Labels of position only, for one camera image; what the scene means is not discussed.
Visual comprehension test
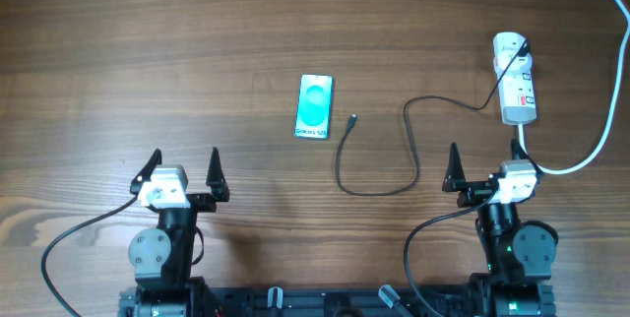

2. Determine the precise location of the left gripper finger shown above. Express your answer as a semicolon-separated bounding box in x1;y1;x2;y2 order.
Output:
129;149;162;196
206;147;229;202

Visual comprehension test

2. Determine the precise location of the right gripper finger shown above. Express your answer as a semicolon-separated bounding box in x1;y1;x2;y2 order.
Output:
442;143;467;192
510;138;543;179

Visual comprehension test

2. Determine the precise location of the black USB charging cable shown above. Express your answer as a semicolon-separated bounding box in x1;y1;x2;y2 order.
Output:
334;40;531;197

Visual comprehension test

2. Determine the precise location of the turquoise screen Galaxy smartphone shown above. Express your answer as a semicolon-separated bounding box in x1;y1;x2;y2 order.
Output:
294;74;334;140

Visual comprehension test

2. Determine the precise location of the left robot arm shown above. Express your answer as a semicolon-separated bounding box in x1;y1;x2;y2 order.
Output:
117;149;229;317

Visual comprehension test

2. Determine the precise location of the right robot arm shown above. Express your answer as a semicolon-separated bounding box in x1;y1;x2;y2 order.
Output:
442;139;559;317

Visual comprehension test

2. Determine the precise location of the white USB charger adapter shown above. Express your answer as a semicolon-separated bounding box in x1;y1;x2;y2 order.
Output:
493;32;533;76

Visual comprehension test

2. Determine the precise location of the white power strip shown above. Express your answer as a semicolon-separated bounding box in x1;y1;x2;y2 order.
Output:
492;32;538;127

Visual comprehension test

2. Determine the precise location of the black right camera cable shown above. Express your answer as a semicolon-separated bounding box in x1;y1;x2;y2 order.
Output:
403;189;501;317

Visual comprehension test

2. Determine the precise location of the black camera cable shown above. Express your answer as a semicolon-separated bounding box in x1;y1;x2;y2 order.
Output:
40;194;142;317
403;189;501;317

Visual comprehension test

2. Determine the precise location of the black left camera cable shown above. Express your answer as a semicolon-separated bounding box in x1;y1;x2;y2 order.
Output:
40;194;142;317

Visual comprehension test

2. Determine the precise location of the white power strip cord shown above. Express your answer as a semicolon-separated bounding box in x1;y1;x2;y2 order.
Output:
516;0;630;176

